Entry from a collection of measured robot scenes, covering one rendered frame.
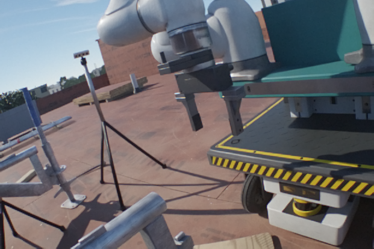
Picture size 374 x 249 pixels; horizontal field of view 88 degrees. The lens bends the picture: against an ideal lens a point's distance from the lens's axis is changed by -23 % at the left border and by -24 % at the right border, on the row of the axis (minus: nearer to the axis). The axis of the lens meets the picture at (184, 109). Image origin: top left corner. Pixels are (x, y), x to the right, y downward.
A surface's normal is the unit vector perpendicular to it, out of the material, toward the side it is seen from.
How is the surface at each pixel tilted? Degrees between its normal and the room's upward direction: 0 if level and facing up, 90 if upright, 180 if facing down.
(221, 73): 90
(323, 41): 90
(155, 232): 90
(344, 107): 90
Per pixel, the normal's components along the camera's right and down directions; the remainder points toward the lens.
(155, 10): -0.47, 0.44
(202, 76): -0.74, 0.36
